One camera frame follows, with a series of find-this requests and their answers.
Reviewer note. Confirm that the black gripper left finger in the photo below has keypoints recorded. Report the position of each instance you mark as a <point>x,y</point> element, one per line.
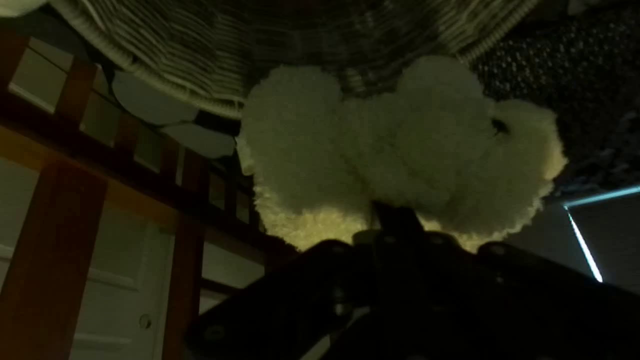
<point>301,300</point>

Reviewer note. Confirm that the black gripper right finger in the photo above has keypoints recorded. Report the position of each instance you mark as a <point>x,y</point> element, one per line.
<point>521,300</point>

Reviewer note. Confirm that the white plush teddy bear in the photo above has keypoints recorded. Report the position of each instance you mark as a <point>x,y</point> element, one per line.
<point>413,147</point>

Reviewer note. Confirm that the woven wicker basket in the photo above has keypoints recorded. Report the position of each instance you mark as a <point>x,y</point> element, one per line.
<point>280,40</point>

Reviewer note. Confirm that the white panel door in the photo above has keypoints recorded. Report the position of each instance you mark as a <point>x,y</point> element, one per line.
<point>127,293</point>

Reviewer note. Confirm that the white crumpled cloth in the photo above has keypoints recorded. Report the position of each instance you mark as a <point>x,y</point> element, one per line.
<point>17,4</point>

